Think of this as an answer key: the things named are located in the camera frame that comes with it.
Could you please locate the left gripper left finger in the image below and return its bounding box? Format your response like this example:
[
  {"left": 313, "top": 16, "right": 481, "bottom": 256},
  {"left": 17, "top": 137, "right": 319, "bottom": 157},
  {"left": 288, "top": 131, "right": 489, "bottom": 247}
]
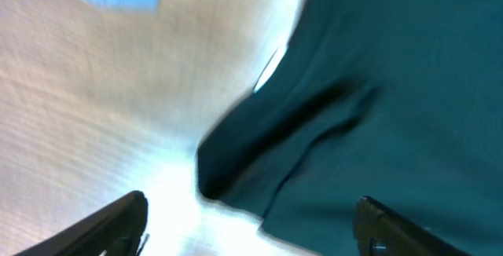
[{"left": 16, "top": 191, "right": 149, "bottom": 256}]

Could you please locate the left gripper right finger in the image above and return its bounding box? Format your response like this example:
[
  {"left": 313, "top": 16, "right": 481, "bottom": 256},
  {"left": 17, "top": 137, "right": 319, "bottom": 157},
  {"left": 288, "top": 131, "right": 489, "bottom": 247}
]
[{"left": 352, "top": 196, "right": 468, "bottom": 256}]

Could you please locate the black shirt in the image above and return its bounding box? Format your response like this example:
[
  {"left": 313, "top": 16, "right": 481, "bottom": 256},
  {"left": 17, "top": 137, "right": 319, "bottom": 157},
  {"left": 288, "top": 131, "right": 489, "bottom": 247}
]
[{"left": 197, "top": 0, "right": 502, "bottom": 255}]

